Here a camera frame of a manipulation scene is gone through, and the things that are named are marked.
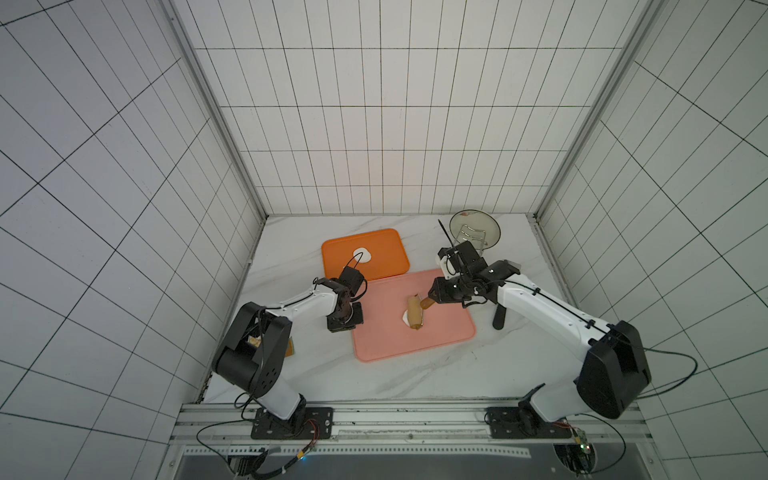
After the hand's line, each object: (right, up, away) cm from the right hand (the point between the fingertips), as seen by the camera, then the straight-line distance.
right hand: (426, 296), depth 83 cm
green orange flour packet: (-40, -17, +2) cm, 43 cm away
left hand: (-23, -11, +5) cm, 26 cm away
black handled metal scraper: (+23, -7, +5) cm, 25 cm away
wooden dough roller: (-2, -6, +6) cm, 9 cm away
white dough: (-6, -8, +5) cm, 11 cm away
